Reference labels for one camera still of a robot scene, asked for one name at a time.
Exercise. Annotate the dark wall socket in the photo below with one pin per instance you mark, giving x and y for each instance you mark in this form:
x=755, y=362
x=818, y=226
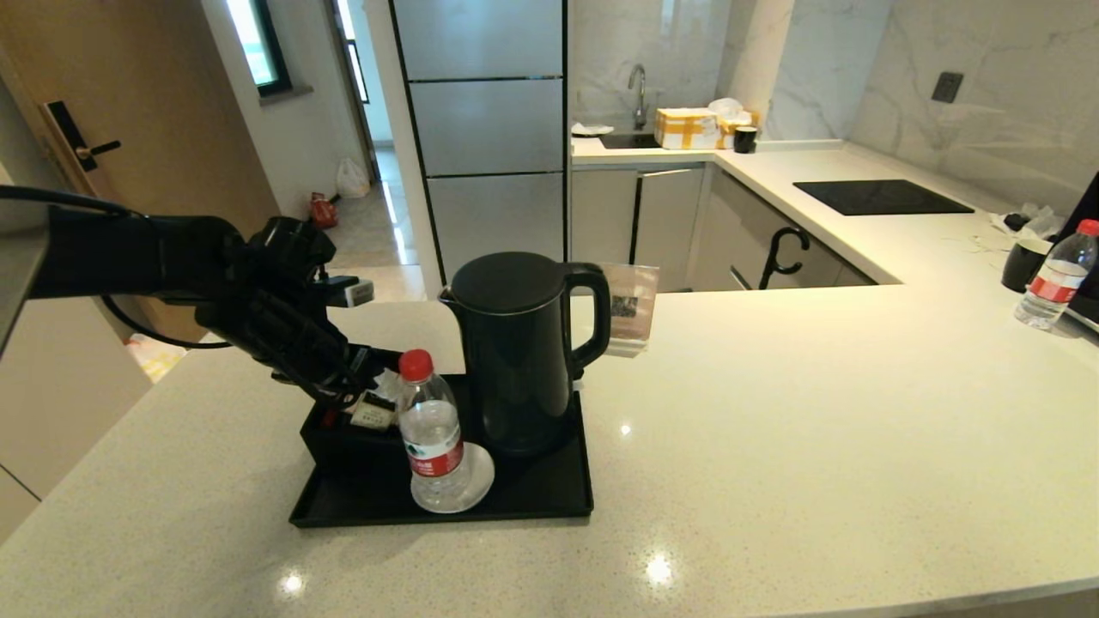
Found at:
x=947, y=87

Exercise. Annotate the crumpled clear wrapper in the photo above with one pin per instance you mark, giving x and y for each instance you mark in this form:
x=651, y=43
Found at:
x=1035, y=221

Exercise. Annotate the black mug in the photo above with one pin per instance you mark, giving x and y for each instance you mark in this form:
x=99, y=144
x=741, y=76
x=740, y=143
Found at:
x=1020, y=266

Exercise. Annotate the grey kitchen base cabinet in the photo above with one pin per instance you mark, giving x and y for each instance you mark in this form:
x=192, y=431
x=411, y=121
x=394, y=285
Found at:
x=670, y=221

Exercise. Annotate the black rectangular serving tray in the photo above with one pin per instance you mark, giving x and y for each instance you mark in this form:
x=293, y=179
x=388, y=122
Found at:
x=532, y=493

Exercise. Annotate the yellow white plastic bag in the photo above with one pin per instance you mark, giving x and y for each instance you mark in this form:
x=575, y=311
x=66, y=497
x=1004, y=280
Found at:
x=156, y=359

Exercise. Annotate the brown wooden door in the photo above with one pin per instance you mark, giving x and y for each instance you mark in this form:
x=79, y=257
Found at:
x=172, y=129

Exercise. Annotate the red bag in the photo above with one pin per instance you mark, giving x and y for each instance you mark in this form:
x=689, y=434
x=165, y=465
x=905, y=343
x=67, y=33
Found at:
x=324, y=208

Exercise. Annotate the black electric kettle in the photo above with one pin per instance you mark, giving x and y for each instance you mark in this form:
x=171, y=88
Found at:
x=515, y=360

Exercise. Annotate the white round saucer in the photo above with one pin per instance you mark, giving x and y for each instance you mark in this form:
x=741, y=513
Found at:
x=481, y=476

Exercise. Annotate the black compartment organizer box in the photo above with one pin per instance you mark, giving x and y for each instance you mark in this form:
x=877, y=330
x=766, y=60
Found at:
x=352, y=451

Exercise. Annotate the small black cup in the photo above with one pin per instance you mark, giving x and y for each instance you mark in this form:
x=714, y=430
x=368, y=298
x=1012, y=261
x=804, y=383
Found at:
x=745, y=141

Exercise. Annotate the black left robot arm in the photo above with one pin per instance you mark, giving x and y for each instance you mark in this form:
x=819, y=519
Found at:
x=129, y=257

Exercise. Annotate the black framed window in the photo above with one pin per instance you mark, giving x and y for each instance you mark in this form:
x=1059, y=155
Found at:
x=258, y=43

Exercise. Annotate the cardboard box yellow tape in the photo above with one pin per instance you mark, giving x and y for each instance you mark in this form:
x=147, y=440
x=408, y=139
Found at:
x=685, y=129

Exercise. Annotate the kitchen sink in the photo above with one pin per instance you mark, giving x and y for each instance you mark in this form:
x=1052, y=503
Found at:
x=628, y=141

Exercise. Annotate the chrome faucet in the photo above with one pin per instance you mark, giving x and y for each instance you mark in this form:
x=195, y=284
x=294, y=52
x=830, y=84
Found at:
x=640, y=93

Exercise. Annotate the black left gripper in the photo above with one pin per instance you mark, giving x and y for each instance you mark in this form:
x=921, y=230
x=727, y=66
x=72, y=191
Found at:
x=275, y=335

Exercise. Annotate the clear water bottle red cap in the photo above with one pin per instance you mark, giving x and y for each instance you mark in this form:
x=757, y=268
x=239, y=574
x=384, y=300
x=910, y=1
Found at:
x=434, y=429
x=1054, y=281

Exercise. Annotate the white crumpled bag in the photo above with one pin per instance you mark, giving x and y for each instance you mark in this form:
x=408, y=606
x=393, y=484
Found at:
x=725, y=107

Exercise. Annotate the acrylic QR code sign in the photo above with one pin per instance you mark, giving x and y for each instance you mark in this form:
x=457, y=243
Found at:
x=637, y=300

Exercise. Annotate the black induction cooktop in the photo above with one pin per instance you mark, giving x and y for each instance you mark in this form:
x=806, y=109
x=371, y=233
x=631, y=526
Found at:
x=880, y=197

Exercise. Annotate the pink black tea packet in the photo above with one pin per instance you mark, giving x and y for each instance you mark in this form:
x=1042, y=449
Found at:
x=375, y=417

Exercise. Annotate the small box yellow tape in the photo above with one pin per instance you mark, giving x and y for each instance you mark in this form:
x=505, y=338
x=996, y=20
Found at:
x=727, y=129

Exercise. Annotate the grey refrigerator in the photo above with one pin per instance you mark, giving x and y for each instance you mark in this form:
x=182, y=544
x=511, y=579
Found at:
x=489, y=129

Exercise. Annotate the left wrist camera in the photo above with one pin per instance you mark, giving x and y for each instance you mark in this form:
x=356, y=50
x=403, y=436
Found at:
x=350, y=292

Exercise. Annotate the white cloth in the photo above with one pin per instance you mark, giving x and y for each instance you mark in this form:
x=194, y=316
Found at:
x=592, y=130

